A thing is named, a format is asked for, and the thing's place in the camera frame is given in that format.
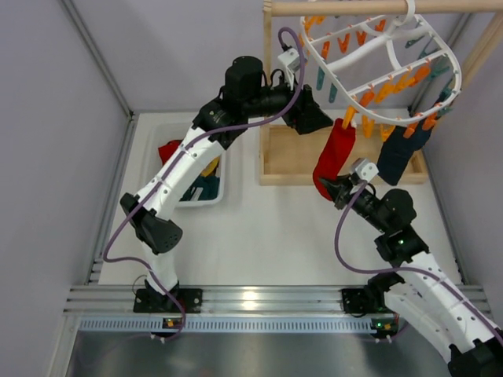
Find red christmas sock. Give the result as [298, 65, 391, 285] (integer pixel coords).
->
[312, 118, 356, 201]

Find dark navy sock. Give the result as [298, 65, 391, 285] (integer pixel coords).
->
[377, 126, 420, 186]

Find navy christmas pattern sock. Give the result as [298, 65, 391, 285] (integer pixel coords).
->
[409, 118, 437, 152]

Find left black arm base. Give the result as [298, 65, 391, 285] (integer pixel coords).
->
[133, 288, 203, 314]

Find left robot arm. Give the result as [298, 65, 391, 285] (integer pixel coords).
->
[120, 50, 332, 313]

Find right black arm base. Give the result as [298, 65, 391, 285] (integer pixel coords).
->
[341, 287, 390, 317]

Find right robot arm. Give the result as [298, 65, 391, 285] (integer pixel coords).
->
[319, 174, 502, 376]

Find white round clip hanger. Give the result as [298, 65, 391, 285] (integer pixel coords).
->
[299, 1, 463, 129]

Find wooden drying rack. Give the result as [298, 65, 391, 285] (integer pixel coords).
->
[259, 1, 502, 186]

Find teal sock in basket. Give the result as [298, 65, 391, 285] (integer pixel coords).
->
[182, 176, 220, 201]

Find white plastic basket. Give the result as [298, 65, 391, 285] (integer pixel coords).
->
[140, 123, 226, 207]

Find red sock in basket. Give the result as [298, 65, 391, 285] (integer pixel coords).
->
[158, 140, 182, 165]

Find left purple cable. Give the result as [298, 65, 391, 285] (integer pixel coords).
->
[101, 26, 307, 341]

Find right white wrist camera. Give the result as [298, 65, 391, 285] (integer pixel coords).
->
[350, 158, 379, 183]

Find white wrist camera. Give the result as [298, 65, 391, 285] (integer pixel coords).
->
[350, 158, 379, 183]
[277, 47, 305, 90]

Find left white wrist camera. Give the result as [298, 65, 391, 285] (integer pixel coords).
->
[277, 47, 305, 90]

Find aluminium mounting rail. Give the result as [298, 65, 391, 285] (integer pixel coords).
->
[62, 284, 492, 335]

